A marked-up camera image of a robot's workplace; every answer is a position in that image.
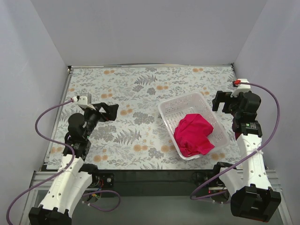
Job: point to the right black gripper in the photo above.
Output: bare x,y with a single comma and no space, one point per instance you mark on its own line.
225,102

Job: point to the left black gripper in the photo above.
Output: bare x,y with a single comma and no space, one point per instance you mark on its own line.
102,112

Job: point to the magenta t shirt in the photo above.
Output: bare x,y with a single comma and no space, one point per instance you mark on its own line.
191,135

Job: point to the white plastic basket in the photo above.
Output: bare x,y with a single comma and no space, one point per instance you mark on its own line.
176,108

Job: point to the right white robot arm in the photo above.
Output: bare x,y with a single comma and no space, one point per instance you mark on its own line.
252,195

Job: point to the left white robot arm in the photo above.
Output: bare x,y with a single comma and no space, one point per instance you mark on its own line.
74,176

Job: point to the floral patterned table mat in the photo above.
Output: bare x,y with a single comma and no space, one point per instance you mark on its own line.
138,138

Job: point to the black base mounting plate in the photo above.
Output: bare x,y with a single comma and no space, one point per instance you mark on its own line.
150,182

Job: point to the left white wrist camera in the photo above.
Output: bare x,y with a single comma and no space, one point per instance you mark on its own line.
83,101

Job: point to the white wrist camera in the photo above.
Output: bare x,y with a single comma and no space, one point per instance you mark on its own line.
83,101
241,86

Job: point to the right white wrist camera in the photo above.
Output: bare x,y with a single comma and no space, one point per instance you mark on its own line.
241,86

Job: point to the aluminium frame rail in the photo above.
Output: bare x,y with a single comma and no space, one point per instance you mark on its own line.
211,188

